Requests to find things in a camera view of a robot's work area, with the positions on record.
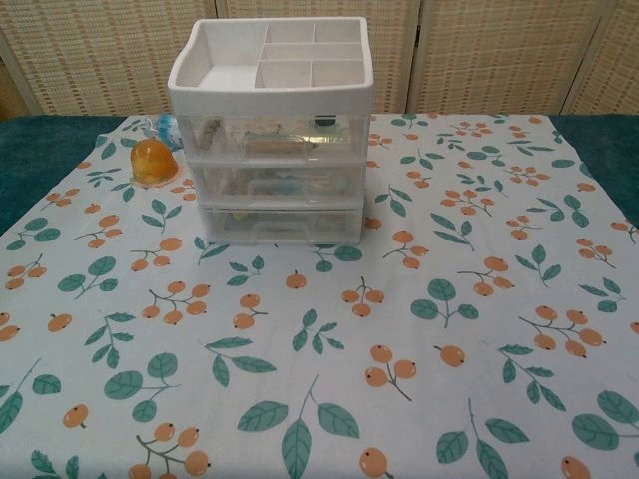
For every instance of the woven folding screen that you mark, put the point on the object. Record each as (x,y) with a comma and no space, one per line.
(474,55)

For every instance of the clear plastic water bottle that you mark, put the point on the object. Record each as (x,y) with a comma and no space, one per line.
(167,127)

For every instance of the fruit and leaf print tablecloth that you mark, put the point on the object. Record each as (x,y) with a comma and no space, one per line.
(319,349)

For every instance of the white drawer organizer box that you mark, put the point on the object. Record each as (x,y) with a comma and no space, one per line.
(214,80)

